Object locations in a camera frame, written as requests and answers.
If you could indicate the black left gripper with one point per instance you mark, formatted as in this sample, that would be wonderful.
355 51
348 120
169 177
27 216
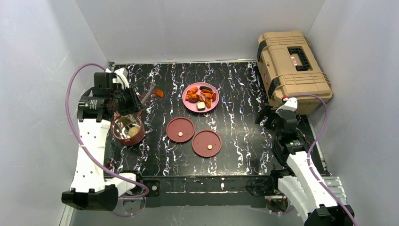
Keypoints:
133 98

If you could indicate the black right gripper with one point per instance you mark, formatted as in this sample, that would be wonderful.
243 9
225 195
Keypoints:
268 117

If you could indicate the red steel lunch bowl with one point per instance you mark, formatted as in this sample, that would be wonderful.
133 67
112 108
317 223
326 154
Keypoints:
128 129

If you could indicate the white steamed bun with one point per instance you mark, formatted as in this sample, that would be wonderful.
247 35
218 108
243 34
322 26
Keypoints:
133 130

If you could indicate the metal serving tongs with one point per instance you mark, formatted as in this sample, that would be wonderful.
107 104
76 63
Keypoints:
149 93

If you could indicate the orange fried food piece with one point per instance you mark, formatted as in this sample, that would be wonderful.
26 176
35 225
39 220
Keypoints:
207 93
159 93

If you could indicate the black white sushi piece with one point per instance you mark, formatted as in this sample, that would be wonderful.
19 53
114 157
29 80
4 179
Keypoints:
201 106

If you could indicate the purple octopus tentacle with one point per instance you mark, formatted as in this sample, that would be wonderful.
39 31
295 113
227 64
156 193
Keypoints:
194 99

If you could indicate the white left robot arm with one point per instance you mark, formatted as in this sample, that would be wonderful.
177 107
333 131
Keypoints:
94 186

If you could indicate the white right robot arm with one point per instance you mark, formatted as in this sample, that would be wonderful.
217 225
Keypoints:
299 181

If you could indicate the tan plastic tool case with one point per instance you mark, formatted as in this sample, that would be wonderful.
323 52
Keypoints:
288 68

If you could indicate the dark red round lid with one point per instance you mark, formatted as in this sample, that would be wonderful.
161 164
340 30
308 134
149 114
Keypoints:
180 129
206 143

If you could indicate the black sea cucumber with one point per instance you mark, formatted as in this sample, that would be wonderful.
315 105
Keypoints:
206 88

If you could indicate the pink plate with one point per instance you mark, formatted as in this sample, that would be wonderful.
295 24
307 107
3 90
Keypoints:
192 90

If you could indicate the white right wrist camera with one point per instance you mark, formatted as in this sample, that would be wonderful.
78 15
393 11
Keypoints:
289 103

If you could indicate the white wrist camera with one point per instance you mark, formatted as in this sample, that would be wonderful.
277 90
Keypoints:
119 76
289 103

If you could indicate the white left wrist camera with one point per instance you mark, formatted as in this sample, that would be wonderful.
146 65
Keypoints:
119 76

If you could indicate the aluminium front frame rail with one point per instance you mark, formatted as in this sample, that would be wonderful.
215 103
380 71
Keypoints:
197 191

